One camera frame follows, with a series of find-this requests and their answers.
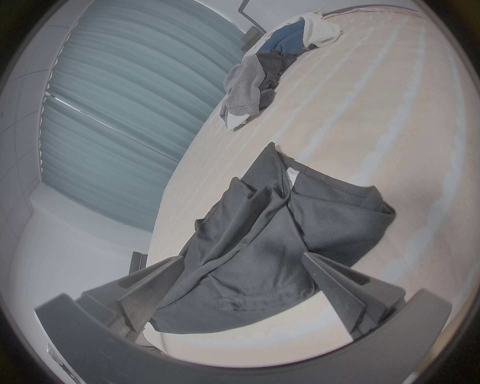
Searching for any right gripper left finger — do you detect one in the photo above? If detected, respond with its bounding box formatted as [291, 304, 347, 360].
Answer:
[77, 255, 185, 344]

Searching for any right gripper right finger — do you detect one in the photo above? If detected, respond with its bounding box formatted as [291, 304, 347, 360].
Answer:
[302, 252, 406, 344]

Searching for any black chest of drawers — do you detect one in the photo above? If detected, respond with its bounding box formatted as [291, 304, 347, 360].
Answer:
[129, 251, 148, 278]

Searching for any black T-shirt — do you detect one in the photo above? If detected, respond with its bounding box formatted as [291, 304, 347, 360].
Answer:
[151, 142, 397, 335]

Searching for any bed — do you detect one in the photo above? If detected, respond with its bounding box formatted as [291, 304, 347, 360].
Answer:
[135, 0, 475, 367]

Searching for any grey bedside table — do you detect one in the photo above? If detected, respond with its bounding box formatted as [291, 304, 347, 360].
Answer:
[241, 27, 262, 47]

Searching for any white printed pillow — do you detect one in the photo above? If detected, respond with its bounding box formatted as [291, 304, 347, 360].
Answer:
[245, 20, 280, 55]

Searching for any white garment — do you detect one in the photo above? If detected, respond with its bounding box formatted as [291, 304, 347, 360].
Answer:
[300, 11, 343, 50]

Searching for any dark blue garment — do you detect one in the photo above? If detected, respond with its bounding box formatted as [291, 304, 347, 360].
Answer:
[259, 19, 306, 56]

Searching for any grey garment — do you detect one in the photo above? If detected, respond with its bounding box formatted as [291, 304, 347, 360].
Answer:
[219, 54, 265, 131]

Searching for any blue-green curtain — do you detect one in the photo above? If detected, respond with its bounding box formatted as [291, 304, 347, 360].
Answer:
[48, 0, 249, 163]
[37, 95, 181, 234]

